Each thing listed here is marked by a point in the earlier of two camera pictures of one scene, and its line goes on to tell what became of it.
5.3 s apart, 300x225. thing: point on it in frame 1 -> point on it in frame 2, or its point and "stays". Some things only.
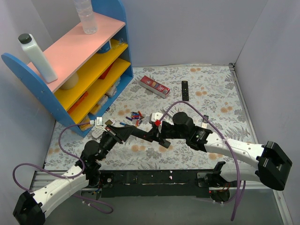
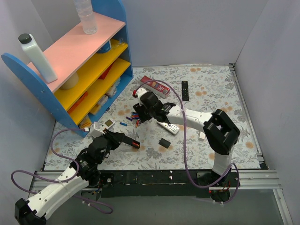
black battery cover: [166, 144] stays
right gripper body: [161, 137] -> [140, 112]
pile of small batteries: [135, 116] stays
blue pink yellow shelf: [91, 71] stays
